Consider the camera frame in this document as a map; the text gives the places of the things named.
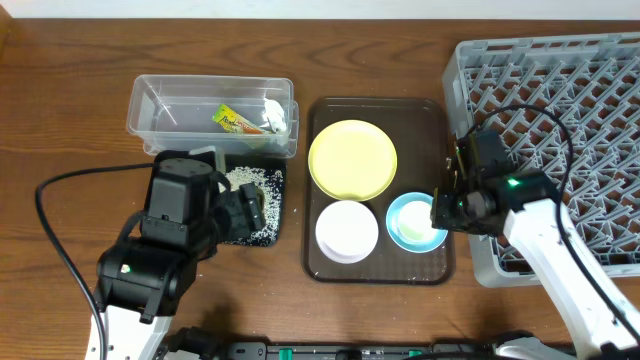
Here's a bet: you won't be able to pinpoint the white tissue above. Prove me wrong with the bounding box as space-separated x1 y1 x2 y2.
263 99 287 134

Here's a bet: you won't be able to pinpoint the blue bowl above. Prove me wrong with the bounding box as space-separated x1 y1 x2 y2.
386 192 448 253

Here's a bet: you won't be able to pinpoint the white bowl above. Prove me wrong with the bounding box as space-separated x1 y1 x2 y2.
315 200 379 264

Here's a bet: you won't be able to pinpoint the pale green cup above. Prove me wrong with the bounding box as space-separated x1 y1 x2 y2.
398 200 437 243

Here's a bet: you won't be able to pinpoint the black plastic bin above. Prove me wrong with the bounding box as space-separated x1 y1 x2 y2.
154 149 289 249

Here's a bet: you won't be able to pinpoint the grey dishwasher rack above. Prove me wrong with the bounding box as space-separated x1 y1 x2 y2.
442 33 639 278

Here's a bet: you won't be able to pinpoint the green snack wrapper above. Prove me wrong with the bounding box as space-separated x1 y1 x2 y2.
212 104 266 135

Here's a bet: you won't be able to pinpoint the food scraps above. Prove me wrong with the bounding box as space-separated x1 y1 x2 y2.
225 166 285 247

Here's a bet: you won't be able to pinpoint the clear plastic bin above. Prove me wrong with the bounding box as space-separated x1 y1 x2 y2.
127 75 299 158

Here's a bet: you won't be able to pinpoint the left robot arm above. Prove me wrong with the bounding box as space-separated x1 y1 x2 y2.
86 158 265 359

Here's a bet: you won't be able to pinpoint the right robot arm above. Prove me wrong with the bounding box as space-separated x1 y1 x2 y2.
431 171 639 359

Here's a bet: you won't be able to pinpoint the yellow plate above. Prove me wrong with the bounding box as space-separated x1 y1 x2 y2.
308 120 398 202

